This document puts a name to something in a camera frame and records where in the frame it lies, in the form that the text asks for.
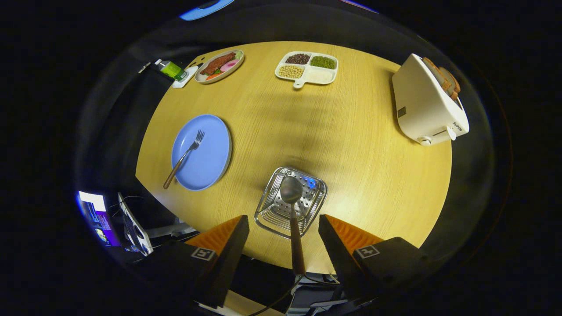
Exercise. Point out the blue round plate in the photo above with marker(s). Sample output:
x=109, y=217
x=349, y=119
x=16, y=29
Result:
x=208, y=162

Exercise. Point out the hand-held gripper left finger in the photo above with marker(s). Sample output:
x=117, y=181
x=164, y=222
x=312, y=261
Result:
x=224, y=267

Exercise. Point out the white toaster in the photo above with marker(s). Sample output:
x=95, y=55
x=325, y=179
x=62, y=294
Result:
x=421, y=109

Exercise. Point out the green drink bottle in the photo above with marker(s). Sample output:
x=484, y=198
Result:
x=172, y=69

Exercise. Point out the grey office chair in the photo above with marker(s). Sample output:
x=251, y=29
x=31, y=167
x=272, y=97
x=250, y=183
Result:
x=311, y=303

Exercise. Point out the white framed device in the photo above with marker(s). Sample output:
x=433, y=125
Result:
x=136, y=230

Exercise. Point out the plate of toy food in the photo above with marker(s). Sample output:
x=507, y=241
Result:
x=217, y=65

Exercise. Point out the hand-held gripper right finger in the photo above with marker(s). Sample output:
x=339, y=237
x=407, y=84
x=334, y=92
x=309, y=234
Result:
x=338, y=263

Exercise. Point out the white divided bean tray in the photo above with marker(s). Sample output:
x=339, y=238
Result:
x=318, y=75

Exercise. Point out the lit computer monitor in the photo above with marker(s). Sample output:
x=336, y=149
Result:
x=99, y=215

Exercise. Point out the white square coaster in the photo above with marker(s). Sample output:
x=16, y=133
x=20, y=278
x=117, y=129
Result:
x=186, y=83

